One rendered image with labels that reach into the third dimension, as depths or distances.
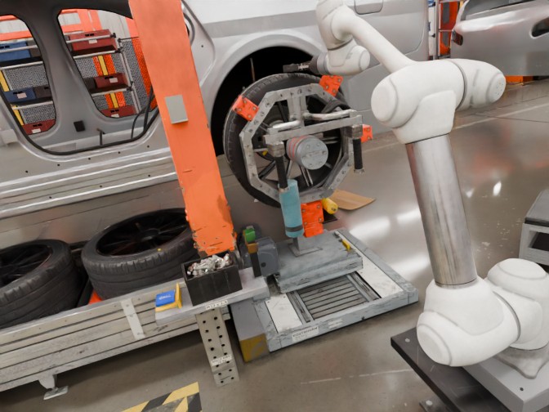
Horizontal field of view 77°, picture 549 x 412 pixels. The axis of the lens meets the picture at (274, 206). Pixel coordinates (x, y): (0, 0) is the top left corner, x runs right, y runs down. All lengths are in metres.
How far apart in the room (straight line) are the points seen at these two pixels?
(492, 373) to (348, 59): 1.10
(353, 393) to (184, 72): 1.37
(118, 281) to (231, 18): 1.37
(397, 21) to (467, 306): 1.66
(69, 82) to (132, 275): 2.30
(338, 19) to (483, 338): 1.05
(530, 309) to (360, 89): 1.44
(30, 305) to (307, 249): 1.38
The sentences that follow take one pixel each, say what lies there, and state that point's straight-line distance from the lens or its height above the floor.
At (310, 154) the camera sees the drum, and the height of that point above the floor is 0.85.
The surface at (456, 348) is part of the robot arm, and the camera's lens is 0.99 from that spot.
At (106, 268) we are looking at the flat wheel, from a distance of 1.82.
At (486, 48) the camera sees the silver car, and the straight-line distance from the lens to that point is 4.01.
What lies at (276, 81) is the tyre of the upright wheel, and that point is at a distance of 1.66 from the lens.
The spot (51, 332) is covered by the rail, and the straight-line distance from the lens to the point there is 1.85.
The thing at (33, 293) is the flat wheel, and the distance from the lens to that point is 2.00.
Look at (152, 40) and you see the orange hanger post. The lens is 1.35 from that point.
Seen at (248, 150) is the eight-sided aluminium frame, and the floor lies 0.90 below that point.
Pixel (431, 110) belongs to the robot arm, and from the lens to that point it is 0.89.
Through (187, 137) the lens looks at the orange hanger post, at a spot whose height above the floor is 1.03.
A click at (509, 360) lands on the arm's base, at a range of 1.24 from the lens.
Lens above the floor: 1.24
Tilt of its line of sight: 22 degrees down
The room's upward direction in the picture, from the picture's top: 10 degrees counter-clockwise
